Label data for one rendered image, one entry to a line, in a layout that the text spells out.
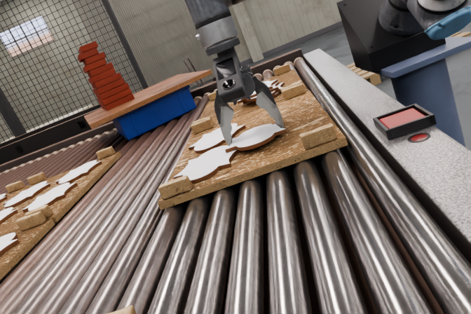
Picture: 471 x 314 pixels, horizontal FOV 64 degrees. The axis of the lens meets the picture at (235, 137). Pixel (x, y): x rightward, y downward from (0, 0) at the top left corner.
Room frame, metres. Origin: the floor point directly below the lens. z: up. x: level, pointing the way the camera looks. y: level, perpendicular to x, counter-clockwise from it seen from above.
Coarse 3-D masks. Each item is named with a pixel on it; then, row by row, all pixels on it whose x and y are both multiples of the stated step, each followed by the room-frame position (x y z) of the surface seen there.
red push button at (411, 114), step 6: (396, 114) 0.61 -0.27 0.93; (402, 114) 0.60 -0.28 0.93; (408, 114) 0.59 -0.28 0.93; (414, 114) 0.58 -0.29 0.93; (420, 114) 0.57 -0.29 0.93; (384, 120) 0.61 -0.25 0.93; (390, 120) 0.59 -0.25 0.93; (396, 120) 0.59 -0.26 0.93; (402, 120) 0.58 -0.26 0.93; (408, 120) 0.57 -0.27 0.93; (390, 126) 0.57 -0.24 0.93
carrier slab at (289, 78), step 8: (288, 72) 1.37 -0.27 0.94; (264, 80) 1.41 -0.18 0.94; (272, 80) 1.35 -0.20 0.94; (280, 80) 1.29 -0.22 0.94; (288, 80) 1.23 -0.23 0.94; (296, 80) 1.18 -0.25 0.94; (280, 96) 1.05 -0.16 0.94; (208, 104) 1.39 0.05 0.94; (232, 104) 1.21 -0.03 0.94; (240, 104) 1.16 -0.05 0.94; (256, 104) 1.08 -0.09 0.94; (208, 112) 1.25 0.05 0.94; (240, 112) 1.06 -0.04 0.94; (248, 112) 1.03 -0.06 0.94; (216, 120) 1.09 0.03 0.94
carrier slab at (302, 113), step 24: (312, 96) 0.92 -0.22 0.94; (240, 120) 0.98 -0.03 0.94; (264, 120) 0.88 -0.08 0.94; (288, 120) 0.80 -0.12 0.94; (312, 120) 0.74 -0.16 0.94; (192, 144) 0.93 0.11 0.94; (264, 144) 0.71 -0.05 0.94; (288, 144) 0.66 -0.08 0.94; (336, 144) 0.59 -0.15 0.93; (240, 168) 0.64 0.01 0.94; (264, 168) 0.61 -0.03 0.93; (192, 192) 0.63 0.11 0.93
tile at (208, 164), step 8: (208, 152) 0.78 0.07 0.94; (216, 152) 0.76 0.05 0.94; (224, 152) 0.74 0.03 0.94; (232, 152) 0.72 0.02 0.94; (192, 160) 0.78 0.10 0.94; (200, 160) 0.75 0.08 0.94; (208, 160) 0.73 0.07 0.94; (216, 160) 0.71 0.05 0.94; (224, 160) 0.69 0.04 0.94; (184, 168) 0.74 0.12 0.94; (192, 168) 0.72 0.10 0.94; (200, 168) 0.70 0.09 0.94; (208, 168) 0.68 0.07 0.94; (216, 168) 0.67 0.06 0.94; (176, 176) 0.72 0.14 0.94; (192, 176) 0.68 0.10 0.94; (200, 176) 0.66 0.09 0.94; (208, 176) 0.66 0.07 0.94
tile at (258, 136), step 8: (256, 128) 0.81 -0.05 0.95; (264, 128) 0.78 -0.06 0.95; (272, 128) 0.75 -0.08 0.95; (280, 128) 0.72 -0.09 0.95; (240, 136) 0.79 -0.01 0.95; (248, 136) 0.76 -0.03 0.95; (256, 136) 0.74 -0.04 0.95; (264, 136) 0.71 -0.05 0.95; (272, 136) 0.70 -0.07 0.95; (232, 144) 0.74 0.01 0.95; (240, 144) 0.72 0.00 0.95; (248, 144) 0.69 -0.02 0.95; (256, 144) 0.68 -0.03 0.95
